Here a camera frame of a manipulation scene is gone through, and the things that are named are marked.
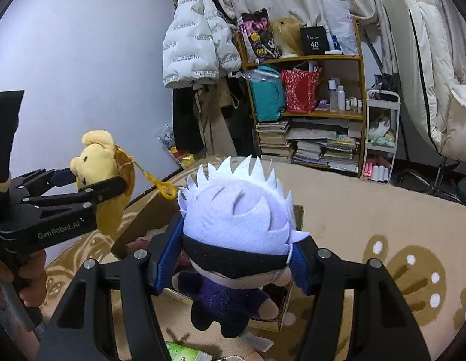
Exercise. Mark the plastic bag of toys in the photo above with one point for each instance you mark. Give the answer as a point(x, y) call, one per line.
point(182, 157)

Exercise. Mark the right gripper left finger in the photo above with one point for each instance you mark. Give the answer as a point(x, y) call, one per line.
point(82, 326)

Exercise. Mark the cardboard box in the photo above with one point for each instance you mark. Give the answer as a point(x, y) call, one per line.
point(153, 212)

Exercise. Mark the black box marked 40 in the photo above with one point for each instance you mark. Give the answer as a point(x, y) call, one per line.
point(314, 40)

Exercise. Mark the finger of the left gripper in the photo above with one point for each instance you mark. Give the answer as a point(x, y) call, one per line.
point(38, 182)
point(94, 194)

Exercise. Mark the stack of books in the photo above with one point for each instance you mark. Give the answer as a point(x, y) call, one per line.
point(272, 138)

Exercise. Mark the teal bag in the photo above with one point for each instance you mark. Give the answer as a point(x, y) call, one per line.
point(267, 93)

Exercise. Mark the blonde wig head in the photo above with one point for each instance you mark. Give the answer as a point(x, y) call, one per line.
point(286, 34)

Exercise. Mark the red patterned bag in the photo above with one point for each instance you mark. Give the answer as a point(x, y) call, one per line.
point(301, 89)

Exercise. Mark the yellow plush dog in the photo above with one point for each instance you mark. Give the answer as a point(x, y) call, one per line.
point(102, 160)

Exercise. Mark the white puffer jacket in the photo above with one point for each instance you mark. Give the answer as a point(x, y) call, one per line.
point(198, 47)

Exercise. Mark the white-haired plush doll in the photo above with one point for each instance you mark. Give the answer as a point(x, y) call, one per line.
point(239, 229)

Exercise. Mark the black coat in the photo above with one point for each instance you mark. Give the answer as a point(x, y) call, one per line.
point(185, 124)

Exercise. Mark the white rolling cart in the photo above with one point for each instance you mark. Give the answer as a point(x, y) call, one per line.
point(381, 140)

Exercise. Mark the wooden bookshelf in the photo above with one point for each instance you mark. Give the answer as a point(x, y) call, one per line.
point(330, 137)

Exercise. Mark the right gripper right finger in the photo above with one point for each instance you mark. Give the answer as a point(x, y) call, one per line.
point(383, 327)

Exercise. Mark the left hand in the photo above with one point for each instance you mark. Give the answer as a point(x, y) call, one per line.
point(33, 271)

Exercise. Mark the cream padded chair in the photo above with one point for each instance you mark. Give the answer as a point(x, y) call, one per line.
point(430, 43)

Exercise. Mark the beige trench coat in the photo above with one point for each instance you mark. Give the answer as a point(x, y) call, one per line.
point(213, 128)

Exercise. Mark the green tissue pack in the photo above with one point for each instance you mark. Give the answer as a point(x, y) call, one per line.
point(183, 353)

